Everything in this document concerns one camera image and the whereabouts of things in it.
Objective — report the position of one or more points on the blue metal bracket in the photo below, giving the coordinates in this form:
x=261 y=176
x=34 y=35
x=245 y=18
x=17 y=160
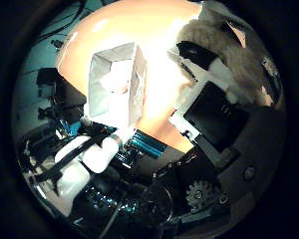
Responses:
x=148 y=144

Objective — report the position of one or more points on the blue plastic object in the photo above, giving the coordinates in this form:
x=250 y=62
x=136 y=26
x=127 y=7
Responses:
x=72 y=127

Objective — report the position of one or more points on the black equipment stand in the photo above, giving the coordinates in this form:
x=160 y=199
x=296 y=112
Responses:
x=63 y=93

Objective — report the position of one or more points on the beige fluffy plush toy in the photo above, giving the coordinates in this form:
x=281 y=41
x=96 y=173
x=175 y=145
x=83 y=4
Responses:
x=245 y=66

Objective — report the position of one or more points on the white fabric container box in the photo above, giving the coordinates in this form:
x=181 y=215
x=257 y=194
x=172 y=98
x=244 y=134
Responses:
x=136 y=86

